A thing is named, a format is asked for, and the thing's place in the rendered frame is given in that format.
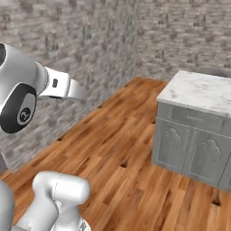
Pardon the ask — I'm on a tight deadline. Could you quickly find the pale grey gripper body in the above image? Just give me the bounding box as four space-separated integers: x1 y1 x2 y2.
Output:
66 78 88 102

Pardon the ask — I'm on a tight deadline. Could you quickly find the grey carved cabinet door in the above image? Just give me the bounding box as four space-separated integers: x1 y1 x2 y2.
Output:
152 117 191 175
218 164 231 192
187 129 231 188

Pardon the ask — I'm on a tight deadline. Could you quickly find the grey island cabinet marble top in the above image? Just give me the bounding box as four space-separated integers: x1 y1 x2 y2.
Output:
151 69 231 193

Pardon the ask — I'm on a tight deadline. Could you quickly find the grey drawer front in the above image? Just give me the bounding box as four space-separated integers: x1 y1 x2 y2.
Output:
156 101 226 136

